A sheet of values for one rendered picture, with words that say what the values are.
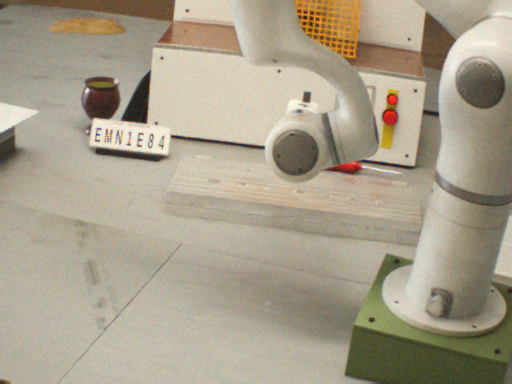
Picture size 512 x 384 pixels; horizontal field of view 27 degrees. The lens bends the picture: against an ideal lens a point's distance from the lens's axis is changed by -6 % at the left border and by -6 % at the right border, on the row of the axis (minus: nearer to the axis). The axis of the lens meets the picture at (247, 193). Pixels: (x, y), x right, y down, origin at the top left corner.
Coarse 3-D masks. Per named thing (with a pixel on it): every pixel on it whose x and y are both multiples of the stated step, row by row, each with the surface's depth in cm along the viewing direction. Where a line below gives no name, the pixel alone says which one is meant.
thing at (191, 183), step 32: (192, 160) 204; (192, 192) 191; (224, 192) 192; (256, 192) 193; (288, 192) 195; (320, 192) 196; (352, 192) 198; (384, 192) 199; (416, 192) 201; (384, 224) 188; (416, 224) 188
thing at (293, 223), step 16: (208, 160) 207; (176, 208) 191; (192, 208) 191; (208, 208) 190; (224, 208) 190; (256, 224) 190; (272, 224) 190; (288, 224) 190; (304, 224) 189; (320, 224) 189; (336, 224) 189; (352, 224) 189; (384, 240) 189; (400, 240) 189; (416, 240) 188
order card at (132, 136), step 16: (96, 128) 215; (112, 128) 214; (128, 128) 214; (144, 128) 214; (160, 128) 214; (96, 144) 214; (112, 144) 214; (128, 144) 214; (144, 144) 214; (160, 144) 214
